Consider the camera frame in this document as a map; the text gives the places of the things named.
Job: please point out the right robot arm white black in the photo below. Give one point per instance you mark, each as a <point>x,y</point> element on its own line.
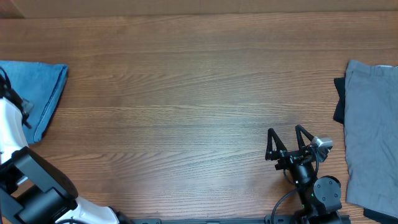
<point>320,196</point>

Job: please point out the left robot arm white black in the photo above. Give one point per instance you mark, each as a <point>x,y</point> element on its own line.
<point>32,189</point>

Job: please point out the grey folded garment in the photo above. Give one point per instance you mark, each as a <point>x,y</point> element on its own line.
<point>370,129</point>

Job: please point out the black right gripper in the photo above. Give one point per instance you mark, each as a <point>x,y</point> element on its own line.
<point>290,156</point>

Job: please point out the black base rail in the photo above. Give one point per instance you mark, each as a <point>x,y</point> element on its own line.
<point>217,221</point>

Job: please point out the light blue denim jeans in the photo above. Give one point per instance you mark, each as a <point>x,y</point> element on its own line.
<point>41,84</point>

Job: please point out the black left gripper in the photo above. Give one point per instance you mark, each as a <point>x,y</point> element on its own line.
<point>25,116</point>

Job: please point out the black garment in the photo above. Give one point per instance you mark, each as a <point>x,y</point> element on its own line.
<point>339,115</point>

